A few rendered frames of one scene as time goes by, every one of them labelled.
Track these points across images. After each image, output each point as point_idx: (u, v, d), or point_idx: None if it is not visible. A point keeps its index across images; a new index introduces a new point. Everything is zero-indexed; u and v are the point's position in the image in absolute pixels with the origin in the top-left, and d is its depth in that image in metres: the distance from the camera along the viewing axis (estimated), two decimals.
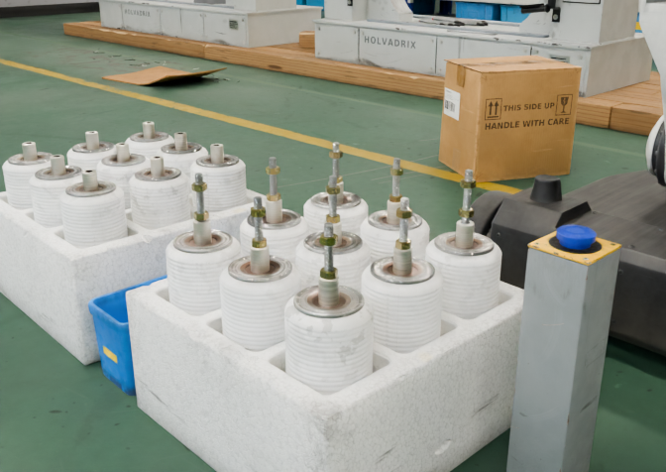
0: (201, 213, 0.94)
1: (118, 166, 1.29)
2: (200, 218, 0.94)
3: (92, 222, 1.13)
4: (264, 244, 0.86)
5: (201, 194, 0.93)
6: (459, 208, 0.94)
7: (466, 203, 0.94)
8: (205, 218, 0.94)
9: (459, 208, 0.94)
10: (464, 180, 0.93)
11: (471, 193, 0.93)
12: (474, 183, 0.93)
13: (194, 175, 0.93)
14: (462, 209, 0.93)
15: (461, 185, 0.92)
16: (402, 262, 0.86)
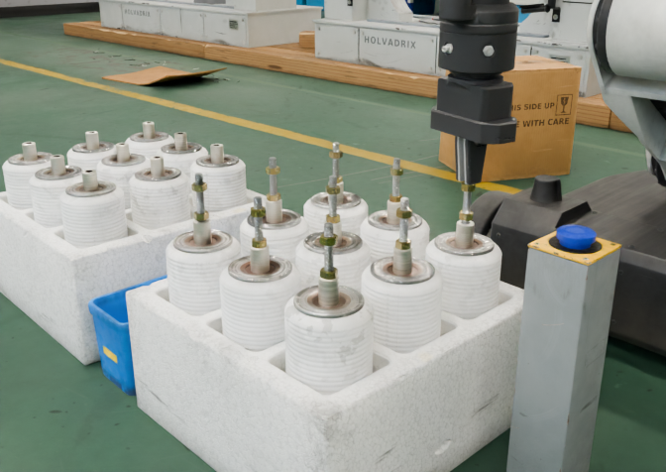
0: (201, 213, 0.94)
1: (118, 166, 1.29)
2: (200, 218, 0.94)
3: (92, 222, 1.13)
4: (264, 244, 0.86)
5: (201, 194, 0.93)
6: (465, 215, 0.93)
7: (463, 207, 0.93)
8: (205, 218, 0.94)
9: (466, 214, 0.93)
10: (463, 186, 0.92)
11: (468, 194, 0.93)
12: (464, 185, 0.93)
13: (194, 175, 0.93)
14: (470, 213, 0.93)
15: (471, 190, 0.92)
16: (402, 262, 0.86)
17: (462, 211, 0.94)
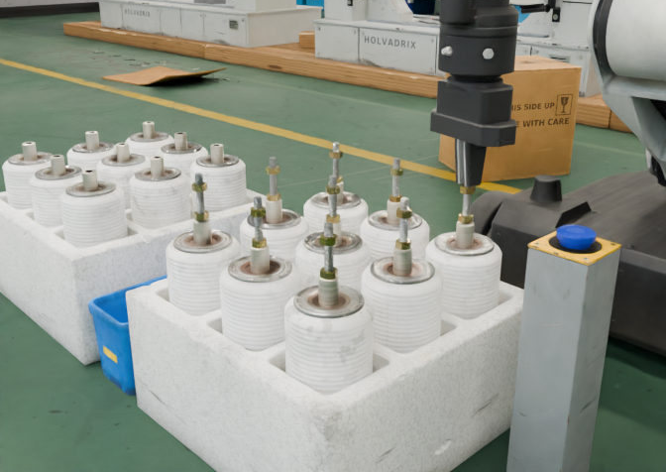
0: (201, 213, 0.94)
1: (118, 166, 1.29)
2: (200, 218, 0.94)
3: (92, 222, 1.13)
4: (264, 244, 0.86)
5: (201, 194, 0.93)
6: (463, 217, 0.93)
7: (462, 209, 0.94)
8: (205, 218, 0.94)
9: (464, 216, 0.93)
10: (462, 188, 0.92)
11: (468, 197, 0.93)
12: (465, 187, 0.93)
13: (194, 175, 0.93)
14: (469, 216, 0.93)
15: (469, 193, 0.92)
16: (402, 262, 0.86)
17: (462, 213, 0.94)
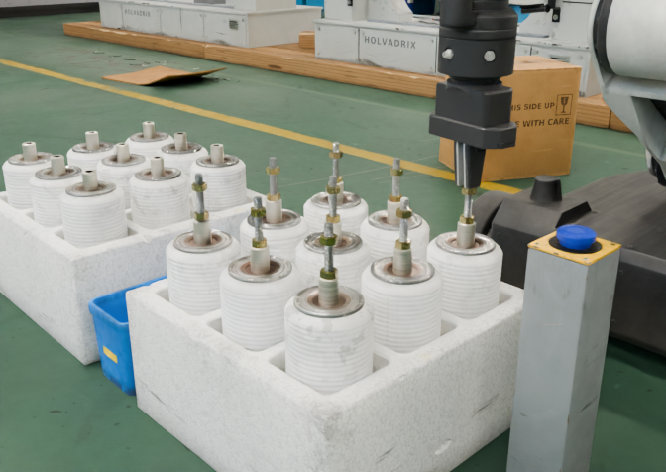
0: (201, 213, 0.94)
1: (118, 166, 1.29)
2: (200, 218, 0.94)
3: (92, 222, 1.13)
4: (264, 244, 0.86)
5: (201, 194, 0.93)
6: None
7: (471, 211, 0.94)
8: (205, 218, 0.94)
9: None
10: (475, 187, 0.93)
11: (467, 200, 0.93)
12: (472, 193, 0.92)
13: (194, 175, 0.93)
14: (464, 214, 0.94)
15: (467, 189, 0.94)
16: (402, 262, 0.86)
17: (471, 216, 0.94)
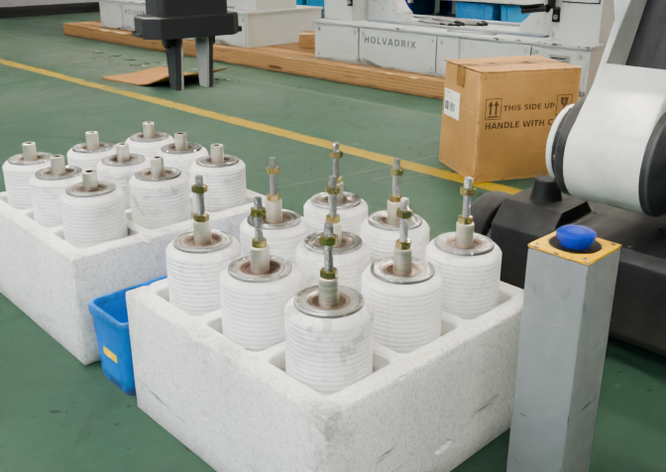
0: (204, 212, 0.95)
1: (118, 166, 1.29)
2: (207, 216, 0.95)
3: (92, 222, 1.13)
4: (264, 244, 0.86)
5: (201, 194, 0.94)
6: None
7: (470, 211, 0.94)
8: (203, 216, 0.96)
9: None
10: (473, 188, 0.93)
11: (465, 200, 0.93)
12: (470, 193, 0.92)
13: (200, 177, 0.93)
14: (462, 214, 0.94)
15: (465, 190, 0.94)
16: (402, 262, 0.86)
17: (469, 217, 0.94)
